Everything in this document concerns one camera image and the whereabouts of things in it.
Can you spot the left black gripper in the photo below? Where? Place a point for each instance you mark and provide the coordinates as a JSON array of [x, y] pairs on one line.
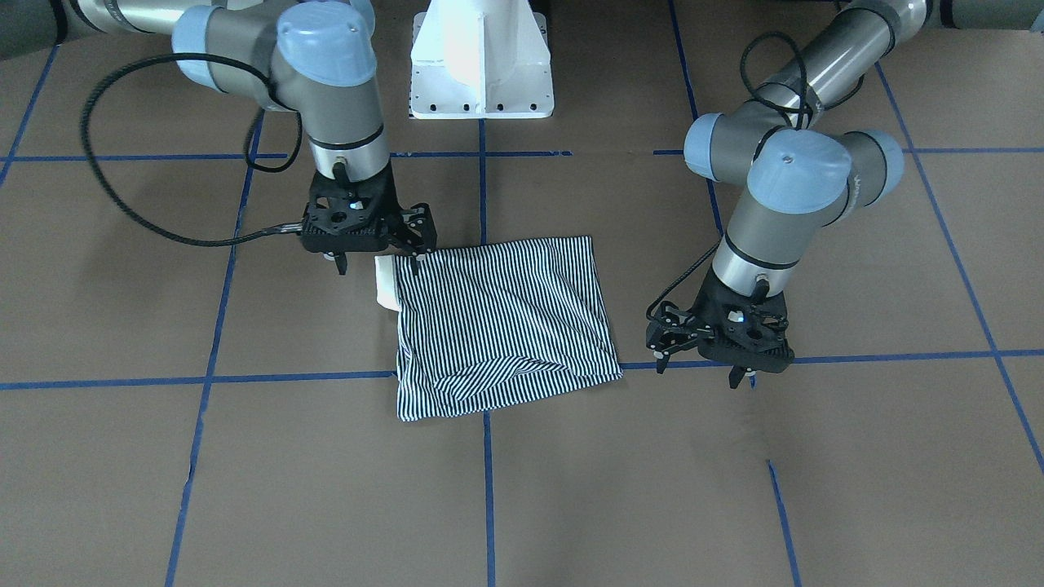
[[670, 333]]

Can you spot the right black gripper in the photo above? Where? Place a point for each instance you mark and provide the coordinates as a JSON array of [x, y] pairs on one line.
[[414, 227]]

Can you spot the blue white striped polo shirt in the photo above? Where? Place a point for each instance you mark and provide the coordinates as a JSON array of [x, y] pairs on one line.
[[496, 325]]

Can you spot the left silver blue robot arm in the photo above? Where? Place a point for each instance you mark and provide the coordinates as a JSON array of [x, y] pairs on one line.
[[796, 180]]

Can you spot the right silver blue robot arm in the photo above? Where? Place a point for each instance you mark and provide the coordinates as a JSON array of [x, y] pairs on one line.
[[312, 59]]

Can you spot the white central mounting column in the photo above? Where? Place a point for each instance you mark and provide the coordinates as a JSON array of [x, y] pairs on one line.
[[482, 60]]

